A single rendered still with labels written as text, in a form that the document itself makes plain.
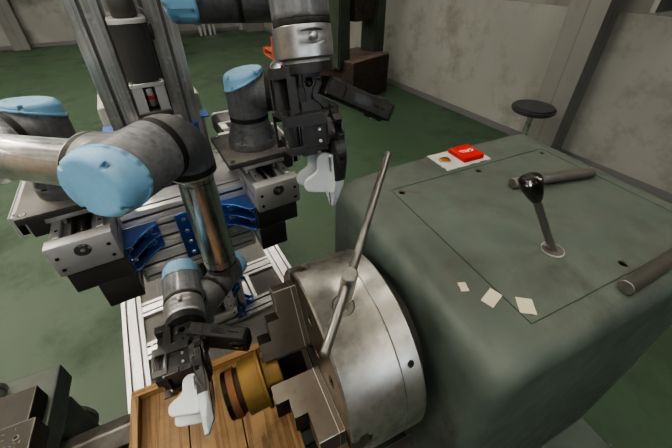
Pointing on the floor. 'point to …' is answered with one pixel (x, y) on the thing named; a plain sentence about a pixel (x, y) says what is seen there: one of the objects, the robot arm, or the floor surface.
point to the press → (372, 83)
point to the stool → (533, 111)
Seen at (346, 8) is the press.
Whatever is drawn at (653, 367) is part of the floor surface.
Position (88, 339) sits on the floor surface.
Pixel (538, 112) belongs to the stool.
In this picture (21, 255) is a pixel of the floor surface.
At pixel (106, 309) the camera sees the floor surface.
